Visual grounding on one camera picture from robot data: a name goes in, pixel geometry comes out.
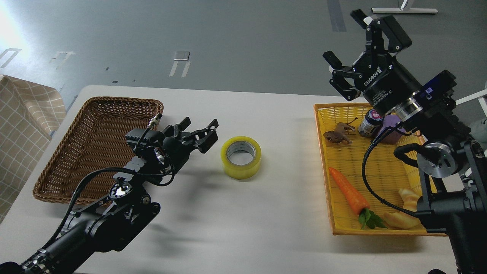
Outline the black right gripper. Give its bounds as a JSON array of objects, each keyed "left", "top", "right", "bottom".
[{"left": 322, "top": 9, "right": 422, "bottom": 116}]

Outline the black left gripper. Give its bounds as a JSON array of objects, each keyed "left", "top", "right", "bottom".
[{"left": 163, "top": 117, "right": 219, "bottom": 170}]

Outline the yellow tape roll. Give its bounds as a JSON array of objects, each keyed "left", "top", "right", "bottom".
[{"left": 220, "top": 136, "right": 262, "bottom": 179}]

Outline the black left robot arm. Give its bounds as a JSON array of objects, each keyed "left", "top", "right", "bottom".
[{"left": 1, "top": 114, "right": 219, "bottom": 274}]

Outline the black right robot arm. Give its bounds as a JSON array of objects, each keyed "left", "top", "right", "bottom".
[{"left": 323, "top": 9, "right": 487, "bottom": 274}]

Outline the white stand base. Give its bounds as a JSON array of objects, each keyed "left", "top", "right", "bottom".
[{"left": 371, "top": 0, "right": 438, "bottom": 14}]

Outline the small dark jar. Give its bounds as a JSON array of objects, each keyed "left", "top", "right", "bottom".
[{"left": 358, "top": 108, "right": 384, "bottom": 137}]

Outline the brown toy animal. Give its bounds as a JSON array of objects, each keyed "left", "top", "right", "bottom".
[{"left": 322, "top": 117, "right": 358, "bottom": 145}]

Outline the purple foam block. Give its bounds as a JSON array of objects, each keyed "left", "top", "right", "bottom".
[{"left": 376, "top": 115, "right": 407, "bottom": 144}]

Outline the brown wicker basket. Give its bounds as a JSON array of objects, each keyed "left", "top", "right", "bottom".
[{"left": 32, "top": 97, "right": 164, "bottom": 204}]

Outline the orange toy carrot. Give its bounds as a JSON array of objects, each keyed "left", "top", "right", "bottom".
[{"left": 328, "top": 167, "right": 387, "bottom": 229}]

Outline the toy croissant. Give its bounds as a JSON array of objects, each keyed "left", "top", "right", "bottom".
[{"left": 383, "top": 188, "right": 420, "bottom": 229}]

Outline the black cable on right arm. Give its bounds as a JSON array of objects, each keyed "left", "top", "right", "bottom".
[{"left": 361, "top": 122, "right": 423, "bottom": 217}]

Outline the white chair leg frame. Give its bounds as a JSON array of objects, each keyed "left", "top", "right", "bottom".
[{"left": 455, "top": 89, "right": 487, "bottom": 116}]

